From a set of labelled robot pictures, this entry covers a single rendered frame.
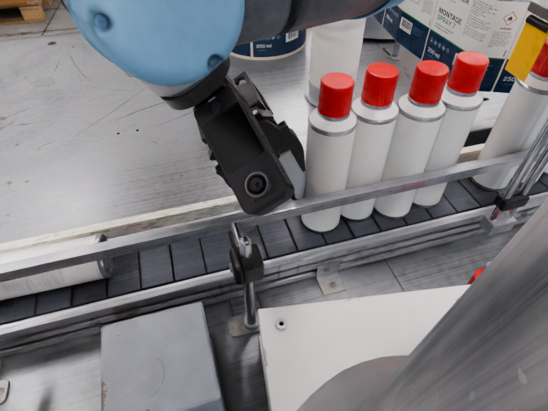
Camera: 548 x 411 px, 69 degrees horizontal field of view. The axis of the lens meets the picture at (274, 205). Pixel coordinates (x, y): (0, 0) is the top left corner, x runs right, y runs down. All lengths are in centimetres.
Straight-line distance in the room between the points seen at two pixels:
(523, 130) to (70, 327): 59
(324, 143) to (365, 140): 5
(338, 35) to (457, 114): 27
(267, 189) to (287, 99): 45
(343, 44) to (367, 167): 27
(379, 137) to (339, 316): 20
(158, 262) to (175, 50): 35
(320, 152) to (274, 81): 41
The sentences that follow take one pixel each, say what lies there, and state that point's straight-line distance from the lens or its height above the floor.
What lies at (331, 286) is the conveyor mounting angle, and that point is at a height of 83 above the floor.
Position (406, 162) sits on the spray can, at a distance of 49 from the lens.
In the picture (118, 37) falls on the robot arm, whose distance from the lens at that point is 20.
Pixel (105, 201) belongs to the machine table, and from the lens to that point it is 68.
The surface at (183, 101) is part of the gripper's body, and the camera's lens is 36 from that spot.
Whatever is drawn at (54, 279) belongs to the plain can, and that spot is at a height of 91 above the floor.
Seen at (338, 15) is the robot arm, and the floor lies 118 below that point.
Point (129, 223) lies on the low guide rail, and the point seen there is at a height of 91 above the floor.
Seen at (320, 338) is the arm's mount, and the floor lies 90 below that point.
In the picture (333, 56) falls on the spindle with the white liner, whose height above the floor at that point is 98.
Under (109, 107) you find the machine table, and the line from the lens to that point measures 90.
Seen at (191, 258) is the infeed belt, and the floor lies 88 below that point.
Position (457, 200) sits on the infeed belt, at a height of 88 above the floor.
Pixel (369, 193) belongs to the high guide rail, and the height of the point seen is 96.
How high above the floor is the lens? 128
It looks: 47 degrees down
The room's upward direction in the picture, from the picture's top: straight up
